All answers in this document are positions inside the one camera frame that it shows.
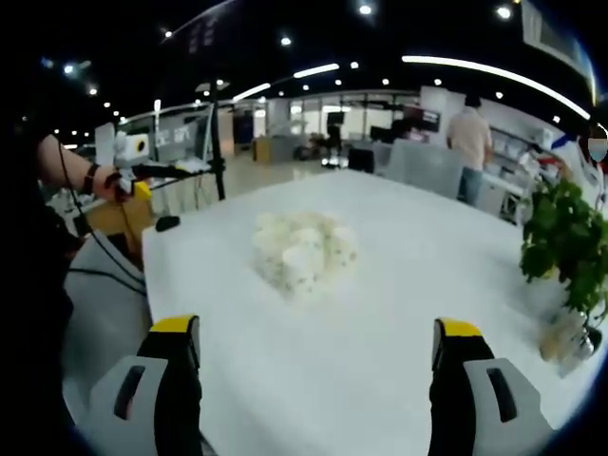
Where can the pile of white paper cups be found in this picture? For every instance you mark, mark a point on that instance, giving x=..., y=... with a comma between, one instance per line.
x=304, y=252

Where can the green potted plant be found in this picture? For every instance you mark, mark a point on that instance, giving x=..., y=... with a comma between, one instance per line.
x=565, y=237

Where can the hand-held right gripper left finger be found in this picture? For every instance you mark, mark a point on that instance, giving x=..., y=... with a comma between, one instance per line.
x=142, y=408

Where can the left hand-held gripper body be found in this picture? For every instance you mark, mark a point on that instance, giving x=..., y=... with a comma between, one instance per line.
x=129, y=151

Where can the person's dark clothing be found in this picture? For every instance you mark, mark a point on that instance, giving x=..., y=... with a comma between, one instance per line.
x=33, y=285

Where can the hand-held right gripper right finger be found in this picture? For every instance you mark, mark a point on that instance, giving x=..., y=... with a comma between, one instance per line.
x=475, y=413

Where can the person's left hand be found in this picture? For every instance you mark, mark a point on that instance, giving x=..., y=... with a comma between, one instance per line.
x=107, y=186

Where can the hanging ceiling sign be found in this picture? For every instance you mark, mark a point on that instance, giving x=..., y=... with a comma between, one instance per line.
x=551, y=33

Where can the black wristband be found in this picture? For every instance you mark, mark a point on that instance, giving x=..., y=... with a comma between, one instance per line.
x=90, y=178

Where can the yellow wooden cabinet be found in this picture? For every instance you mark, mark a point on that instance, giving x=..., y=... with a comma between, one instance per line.
x=114, y=216

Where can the clear glass vase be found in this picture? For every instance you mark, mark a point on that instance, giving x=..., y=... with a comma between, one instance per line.
x=570, y=339

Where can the small black object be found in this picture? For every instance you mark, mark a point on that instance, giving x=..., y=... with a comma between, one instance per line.
x=167, y=223

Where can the long ceiling light strip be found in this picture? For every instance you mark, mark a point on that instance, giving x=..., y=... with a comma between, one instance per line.
x=499, y=73

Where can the black monitor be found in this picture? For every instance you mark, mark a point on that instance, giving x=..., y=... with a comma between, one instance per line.
x=361, y=160

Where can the black stand pole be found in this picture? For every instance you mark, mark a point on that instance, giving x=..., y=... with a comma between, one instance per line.
x=217, y=142

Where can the white table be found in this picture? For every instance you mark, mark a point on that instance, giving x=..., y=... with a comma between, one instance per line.
x=389, y=223

